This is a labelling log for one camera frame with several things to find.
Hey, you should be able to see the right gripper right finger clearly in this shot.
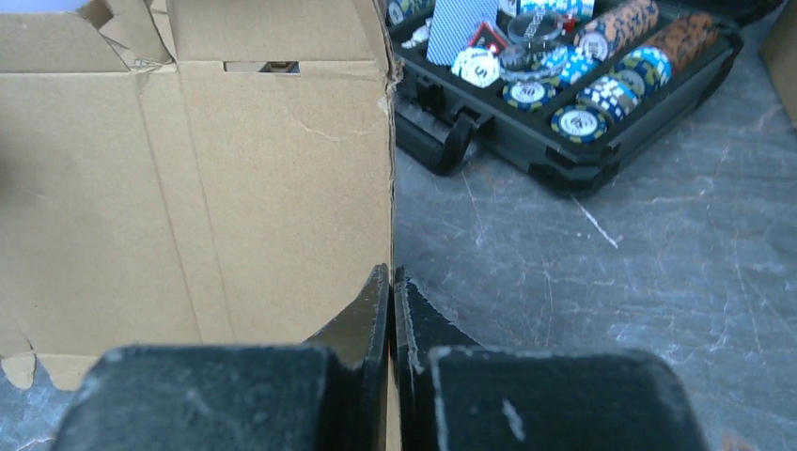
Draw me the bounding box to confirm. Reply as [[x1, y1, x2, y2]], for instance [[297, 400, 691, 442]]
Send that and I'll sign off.
[[393, 267, 708, 450]]

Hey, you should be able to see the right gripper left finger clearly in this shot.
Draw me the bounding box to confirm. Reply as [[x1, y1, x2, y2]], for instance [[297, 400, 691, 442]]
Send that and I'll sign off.
[[53, 264, 391, 451]]

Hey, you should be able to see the cardboard box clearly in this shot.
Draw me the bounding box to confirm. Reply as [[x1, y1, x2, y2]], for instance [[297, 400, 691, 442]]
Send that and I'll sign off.
[[759, 0, 796, 128], [1, 1, 397, 397]]

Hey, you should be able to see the black poker chip case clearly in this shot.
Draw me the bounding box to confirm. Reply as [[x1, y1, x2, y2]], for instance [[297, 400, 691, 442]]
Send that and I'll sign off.
[[388, 1, 777, 193]]

